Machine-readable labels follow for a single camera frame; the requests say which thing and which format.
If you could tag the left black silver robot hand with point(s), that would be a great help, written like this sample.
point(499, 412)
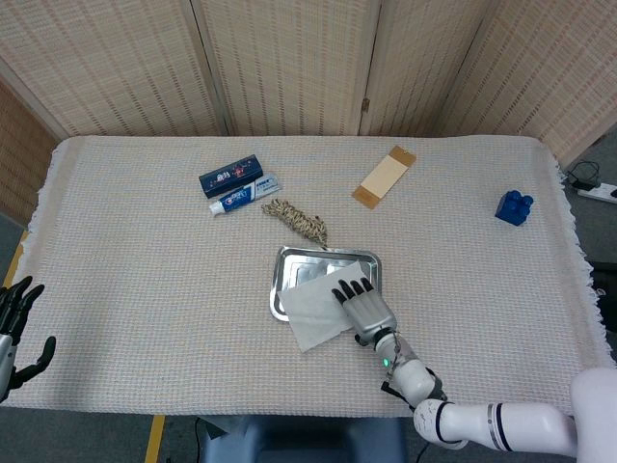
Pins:
point(12, 308)

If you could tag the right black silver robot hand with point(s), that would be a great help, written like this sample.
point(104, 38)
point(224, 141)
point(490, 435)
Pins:
point(368, 311)

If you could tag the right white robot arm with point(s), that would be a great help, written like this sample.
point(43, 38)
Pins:
point(520, 424)

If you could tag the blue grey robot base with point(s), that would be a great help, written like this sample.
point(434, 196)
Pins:
point(303, 441)

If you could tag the metal tray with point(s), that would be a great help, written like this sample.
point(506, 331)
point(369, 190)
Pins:
point(299, 265)

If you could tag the white woven tablecloth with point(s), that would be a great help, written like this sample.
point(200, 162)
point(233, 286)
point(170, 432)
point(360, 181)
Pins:
point(144, 289)

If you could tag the tan cardboard strip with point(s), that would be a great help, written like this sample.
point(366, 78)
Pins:
point(383, 177)

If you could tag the blue white toothpaste tube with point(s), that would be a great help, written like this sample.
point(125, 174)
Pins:
point(241, 197)

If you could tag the blue toy building block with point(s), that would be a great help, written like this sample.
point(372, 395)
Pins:
point(513, 207)

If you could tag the dark blue toothpaste box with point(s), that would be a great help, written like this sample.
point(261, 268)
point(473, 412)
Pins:
point(231, 174)

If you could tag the brass screen hinge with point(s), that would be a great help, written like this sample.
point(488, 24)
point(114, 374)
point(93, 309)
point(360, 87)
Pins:
point(365, 105)

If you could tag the black bag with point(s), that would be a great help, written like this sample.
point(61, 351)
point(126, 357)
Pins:
point(605, 299)

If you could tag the white power strip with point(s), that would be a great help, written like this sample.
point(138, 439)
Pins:
point(598, 193)

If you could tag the beige woven folding screen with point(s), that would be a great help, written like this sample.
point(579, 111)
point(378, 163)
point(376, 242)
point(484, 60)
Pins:
point(289, 62)

